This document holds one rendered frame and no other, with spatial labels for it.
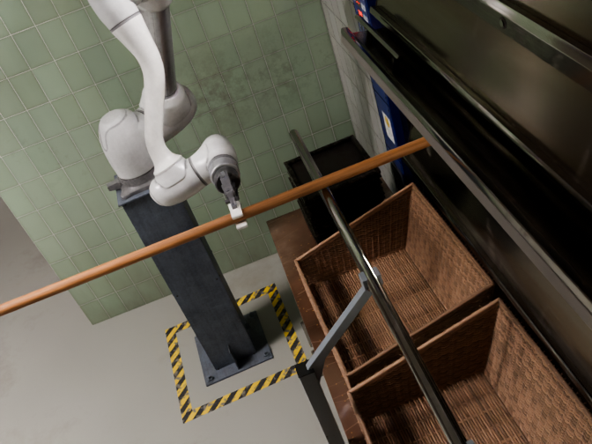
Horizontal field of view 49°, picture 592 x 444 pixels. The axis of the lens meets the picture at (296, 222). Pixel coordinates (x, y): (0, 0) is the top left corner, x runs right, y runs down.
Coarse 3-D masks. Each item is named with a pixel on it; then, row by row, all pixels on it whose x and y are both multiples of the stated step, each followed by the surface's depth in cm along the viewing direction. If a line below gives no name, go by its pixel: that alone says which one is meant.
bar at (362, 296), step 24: (312, 168) 186; (336, 216) 167; (360, 264) 152; (360, 288) 152; (384, 312) 139; (336, 336) 156; (408, 336) 132; (312, 360) 160; (408, 360) 128; (312, 384) 163; (432, 384) 122; (432, 408) 119; (336, 432) 176; (456, 432) 113
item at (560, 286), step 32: (384, 32) 188; (384, 64) 170; (416, 64) 168; (416, 96) 154; (448, 96) 153; (416, 128) 146; (448, 128) 141; (480, 128) 140; (448, 160) 132; (480, 160) 129; (512, 160) 128; (480, 192) 121; (512, 192) 120; (544, 192) 119; (544, 224) 112; (576, 224) 111; (576, 256) 104
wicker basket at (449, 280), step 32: (416, 192) 219; (352, 224) 223; (384, 224) 228; (416, 224) 224; (320, 256) 228; (384, 256) 236; (416, 256) 228; (448, 256) 203; (320, 288) 233; (352, 288) 229; (384, 288) 225; (416, 288) 221; (448, 288) 207; (480, 288) 186; (320, 320) 209; (384, 320) 214; (416, 320) 210; (448, 320) 182; (352, 352) 208; (384, 352) 182; (352, 384) 186
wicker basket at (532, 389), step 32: (480, 320) 176; (512, 320) 169; (448, 352) 181; (480, 352) 184; (512, 352) 172; (384, 384) 181; (416, 384) 185; (448, 384) 189; (480, 384) 186; (512, 384) 174; (544, 384) 158; (384, 416) 187; (416, 416) 184; (480, 416) 179; (512, 416) 176; (544, 416) 161; (576, 416) 148
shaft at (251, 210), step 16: (416, 144) 176; (368, 160) 176; (384, 160) 176; (336, 176) 175; (352, 176) 176; (288, 192) 175; (304, 192) 175; (256, 208) 175; (272, 208) 176; (208, 224) 175; (224, 224) 174; (176, 240) 174; (128, 256) 174; (144, 256) 174; (96, 272) 173; (48, 288) 173; (64, 288) 174; (16, 304) 173
